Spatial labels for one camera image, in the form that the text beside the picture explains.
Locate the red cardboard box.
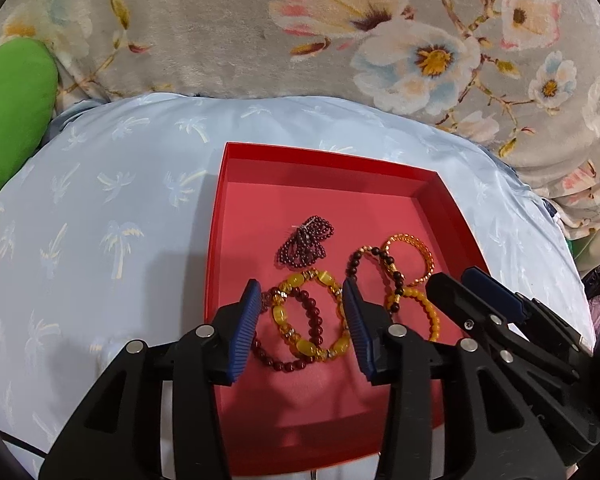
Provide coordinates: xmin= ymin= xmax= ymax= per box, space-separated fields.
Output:
xmin=207 ymin=142 xmax=493 ymax=478

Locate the black cable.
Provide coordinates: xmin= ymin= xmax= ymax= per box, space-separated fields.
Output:
xmin=0 ymin=430 xmax=48 ymax=461

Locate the light blue palm-print cloth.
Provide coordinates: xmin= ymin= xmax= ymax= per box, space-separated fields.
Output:
xmin=0 ymin=92 xmax=593 ymax=480

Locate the dark bead bracelet gold charm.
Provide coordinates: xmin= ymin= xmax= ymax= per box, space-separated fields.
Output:
xmin=347 ymin=245 xmax=406 ymax=313

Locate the green pillow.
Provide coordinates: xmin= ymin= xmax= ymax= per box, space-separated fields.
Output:
xmin=0 ymin=37 xmax=60 ymax=211

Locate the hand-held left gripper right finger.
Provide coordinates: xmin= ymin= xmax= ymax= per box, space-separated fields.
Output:
xmin=341 ymin=277 xmax=566 ymax=480

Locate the orange bead bracelet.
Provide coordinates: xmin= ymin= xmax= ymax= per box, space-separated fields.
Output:
xmin=386 ymin=286 xmax=441 ymax=343

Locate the grey floral blanket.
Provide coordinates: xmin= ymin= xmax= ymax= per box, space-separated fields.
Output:
xmin=0 ymin=0 xmax=600 ymax=261

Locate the yellow bead bracelet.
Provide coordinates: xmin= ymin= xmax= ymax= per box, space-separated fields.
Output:
xmin=272 ymin=270 xmax=353 ymax=361

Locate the dark red bead bracelet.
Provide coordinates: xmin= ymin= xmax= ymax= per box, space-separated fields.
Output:
xmin=250 ymin=285 xmax=326 ymax=373

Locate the amber small-bead bracelet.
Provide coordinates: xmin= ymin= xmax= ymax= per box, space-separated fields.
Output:
xmin=384 ymin=233 xmax=433 ymax=285

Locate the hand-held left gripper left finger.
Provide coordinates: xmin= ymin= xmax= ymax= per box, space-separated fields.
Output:
xmin=37 ymin=279 xmax=263 ymax=480

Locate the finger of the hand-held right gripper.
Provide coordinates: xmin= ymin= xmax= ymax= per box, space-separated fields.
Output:
xmin=426 ymin=274 xmax=579 ymax=383
xmin=462 ymin=267 xmax=595 ymax=368

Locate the purple small-bead bracelet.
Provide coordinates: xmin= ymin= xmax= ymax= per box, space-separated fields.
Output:
xmin=275 ymin=215 xmax=336 ymax=268

